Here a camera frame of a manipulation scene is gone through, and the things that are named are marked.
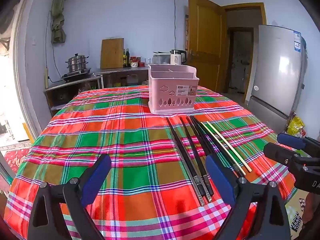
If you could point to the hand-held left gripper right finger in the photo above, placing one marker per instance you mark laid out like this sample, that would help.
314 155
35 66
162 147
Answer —
220 177

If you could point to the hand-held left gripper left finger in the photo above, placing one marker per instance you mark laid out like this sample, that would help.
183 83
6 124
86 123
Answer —
97 177

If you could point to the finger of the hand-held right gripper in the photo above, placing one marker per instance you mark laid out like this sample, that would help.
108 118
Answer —
277 152
290 141

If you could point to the pink utensil basket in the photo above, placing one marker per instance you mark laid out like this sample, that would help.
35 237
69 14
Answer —
170 97

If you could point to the yellow snack bag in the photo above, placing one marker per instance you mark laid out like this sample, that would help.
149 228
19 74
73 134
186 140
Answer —
295 127

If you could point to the printed cardboard box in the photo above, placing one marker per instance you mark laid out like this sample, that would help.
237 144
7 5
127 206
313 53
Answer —
296 215

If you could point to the plaid tablecloth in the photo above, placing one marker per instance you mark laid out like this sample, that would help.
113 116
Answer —
125 135

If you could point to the silver refrigerator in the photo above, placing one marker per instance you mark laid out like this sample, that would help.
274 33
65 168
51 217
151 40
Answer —
277 67

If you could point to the red patterned rug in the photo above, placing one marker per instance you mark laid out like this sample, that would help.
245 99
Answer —
15 158

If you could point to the low wooden cabinet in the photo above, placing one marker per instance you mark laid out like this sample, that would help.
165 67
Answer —
57 97

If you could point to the black stove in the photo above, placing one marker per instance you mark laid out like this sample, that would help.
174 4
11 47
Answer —
75 77

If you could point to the steel counter table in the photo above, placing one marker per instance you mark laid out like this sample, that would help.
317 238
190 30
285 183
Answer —
117 70

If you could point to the beige power strip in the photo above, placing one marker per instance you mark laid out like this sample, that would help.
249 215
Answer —
46 77

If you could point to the steel steamer pot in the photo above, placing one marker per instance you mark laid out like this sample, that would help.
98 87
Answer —
77 63

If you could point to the red lid jar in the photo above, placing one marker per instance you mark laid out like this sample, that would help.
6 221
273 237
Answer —
134 63

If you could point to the yellow oil bottle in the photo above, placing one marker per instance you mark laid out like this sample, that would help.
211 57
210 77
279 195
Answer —
124 59

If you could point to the dark oil bottle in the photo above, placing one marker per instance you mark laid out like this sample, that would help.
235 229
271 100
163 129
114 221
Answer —
127 57

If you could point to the wooden cutting board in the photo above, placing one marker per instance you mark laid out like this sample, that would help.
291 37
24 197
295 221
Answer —
112 53

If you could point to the white electric kettle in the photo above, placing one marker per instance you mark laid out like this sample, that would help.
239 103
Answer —
176 59

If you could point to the wooden door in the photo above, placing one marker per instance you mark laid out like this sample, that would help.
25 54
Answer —
205 42

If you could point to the clear plastic container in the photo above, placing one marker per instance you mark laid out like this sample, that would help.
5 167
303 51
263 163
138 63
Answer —
161 58

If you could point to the green curtain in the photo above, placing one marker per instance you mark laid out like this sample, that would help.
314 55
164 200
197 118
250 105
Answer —
58 22

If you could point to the white sliding door frame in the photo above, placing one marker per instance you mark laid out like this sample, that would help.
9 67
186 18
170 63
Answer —
21 85

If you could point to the wooden door frame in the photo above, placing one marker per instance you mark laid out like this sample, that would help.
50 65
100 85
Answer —
245 6

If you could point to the wall calendar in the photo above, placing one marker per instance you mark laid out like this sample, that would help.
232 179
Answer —
186 33

